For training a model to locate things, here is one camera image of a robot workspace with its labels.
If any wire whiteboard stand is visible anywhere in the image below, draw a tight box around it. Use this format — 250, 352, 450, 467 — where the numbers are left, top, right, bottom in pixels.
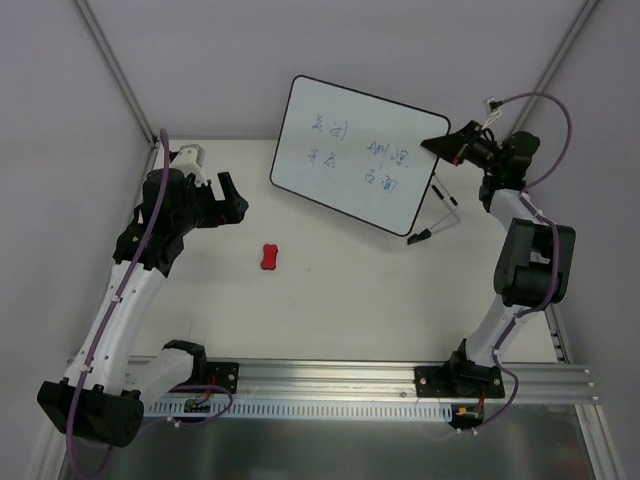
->
406, 175, 461, 245

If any aluminium corner post right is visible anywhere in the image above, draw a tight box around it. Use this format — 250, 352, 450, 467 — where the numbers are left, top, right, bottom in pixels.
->
509, 0, 601, 134

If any black-framed whiteboard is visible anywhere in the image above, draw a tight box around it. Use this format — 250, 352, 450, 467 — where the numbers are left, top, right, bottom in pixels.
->
270, 75, 451, 237

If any white slotted cable duct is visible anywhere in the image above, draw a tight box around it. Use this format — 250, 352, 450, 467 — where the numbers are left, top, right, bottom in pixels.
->
145, 396, 453, 423

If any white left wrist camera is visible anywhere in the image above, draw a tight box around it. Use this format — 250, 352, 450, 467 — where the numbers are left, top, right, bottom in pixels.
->
171, 144, 206, 186

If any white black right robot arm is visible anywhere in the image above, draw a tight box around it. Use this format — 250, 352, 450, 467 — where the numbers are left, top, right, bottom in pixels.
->
414, 121, 576, 398

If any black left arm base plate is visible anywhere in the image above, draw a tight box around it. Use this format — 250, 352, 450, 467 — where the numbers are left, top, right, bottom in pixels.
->
205, 361, 240, 394

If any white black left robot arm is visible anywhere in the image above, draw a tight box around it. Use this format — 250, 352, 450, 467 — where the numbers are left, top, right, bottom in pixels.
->
37, 168, 248, 448

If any red bone-shaped eraser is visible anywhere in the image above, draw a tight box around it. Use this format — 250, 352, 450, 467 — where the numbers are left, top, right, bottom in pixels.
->
260, 244, 279, 271

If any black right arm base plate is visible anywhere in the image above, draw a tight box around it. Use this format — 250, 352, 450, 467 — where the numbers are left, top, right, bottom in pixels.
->
414, 365, 505, 399

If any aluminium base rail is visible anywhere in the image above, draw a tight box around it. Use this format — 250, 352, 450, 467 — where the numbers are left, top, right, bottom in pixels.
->
67, 357, 600, 404

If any aluminium corner post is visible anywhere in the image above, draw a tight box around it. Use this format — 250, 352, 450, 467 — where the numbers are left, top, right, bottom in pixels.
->
509, 0, 601, 134
71, 0, 157, 146

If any aluminium corner post left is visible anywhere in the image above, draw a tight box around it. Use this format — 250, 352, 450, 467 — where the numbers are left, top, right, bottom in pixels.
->
71, 0, 157, 146

